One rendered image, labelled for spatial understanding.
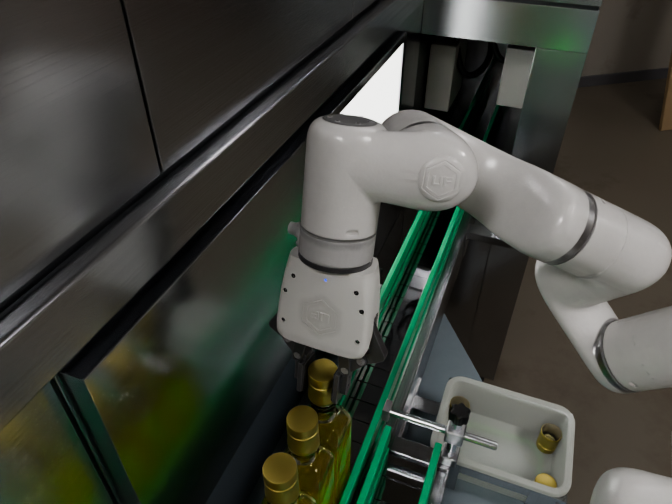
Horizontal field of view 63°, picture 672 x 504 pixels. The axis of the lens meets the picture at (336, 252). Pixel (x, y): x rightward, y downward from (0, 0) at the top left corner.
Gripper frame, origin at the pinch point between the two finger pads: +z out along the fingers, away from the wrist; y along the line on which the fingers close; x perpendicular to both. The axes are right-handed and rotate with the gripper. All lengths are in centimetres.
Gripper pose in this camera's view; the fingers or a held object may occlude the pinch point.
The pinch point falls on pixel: (322, 376)
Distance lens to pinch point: 62.9
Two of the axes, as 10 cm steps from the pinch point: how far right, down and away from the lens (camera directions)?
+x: 3.7, -3.7, 8.6
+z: -0.9, 9.0, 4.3
